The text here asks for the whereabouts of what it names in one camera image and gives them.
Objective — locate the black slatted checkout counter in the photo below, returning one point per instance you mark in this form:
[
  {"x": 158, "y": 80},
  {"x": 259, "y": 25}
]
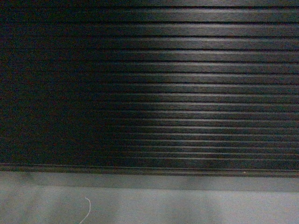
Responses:
[{"x": 151, "y": 87}]

